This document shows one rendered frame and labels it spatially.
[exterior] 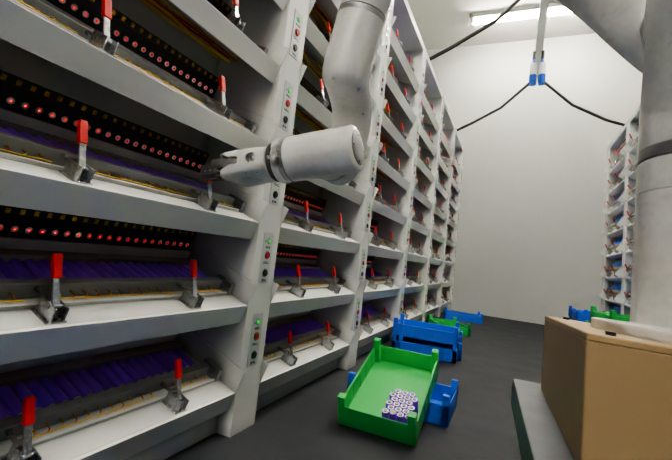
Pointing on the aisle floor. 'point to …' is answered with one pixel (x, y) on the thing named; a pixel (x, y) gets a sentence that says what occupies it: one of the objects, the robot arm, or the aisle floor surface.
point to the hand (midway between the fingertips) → (212, 172)
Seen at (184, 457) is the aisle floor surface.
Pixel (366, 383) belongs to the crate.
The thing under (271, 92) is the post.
